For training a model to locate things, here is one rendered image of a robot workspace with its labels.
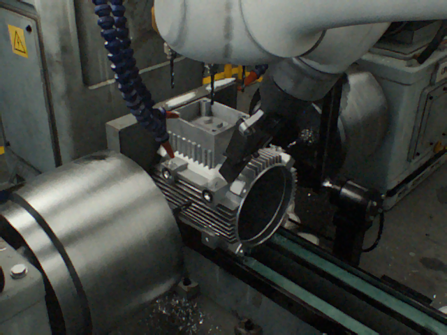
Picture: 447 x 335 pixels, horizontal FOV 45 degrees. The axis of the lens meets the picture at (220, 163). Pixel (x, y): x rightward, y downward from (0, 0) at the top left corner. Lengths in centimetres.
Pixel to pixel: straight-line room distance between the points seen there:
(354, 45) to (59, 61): 53
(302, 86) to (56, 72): 46
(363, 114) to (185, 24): 68
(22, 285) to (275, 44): 36
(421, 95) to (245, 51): 83
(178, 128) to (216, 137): 9
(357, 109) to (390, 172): 26
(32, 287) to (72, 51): 48
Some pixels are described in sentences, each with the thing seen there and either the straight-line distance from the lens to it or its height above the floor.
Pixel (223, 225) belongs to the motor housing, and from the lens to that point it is 91.
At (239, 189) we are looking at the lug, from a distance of 87.
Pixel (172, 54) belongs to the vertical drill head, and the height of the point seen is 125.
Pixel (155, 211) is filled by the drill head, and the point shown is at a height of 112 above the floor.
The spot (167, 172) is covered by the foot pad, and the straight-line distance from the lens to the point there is 97.
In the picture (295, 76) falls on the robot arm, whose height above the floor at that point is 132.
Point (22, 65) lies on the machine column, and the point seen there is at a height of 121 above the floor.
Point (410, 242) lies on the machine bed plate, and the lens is 130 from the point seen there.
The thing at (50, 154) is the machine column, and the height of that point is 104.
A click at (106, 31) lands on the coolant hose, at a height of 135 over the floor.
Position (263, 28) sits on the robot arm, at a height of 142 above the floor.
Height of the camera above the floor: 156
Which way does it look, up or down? 31 degrees down
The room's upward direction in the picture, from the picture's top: 1 degrees clockwise
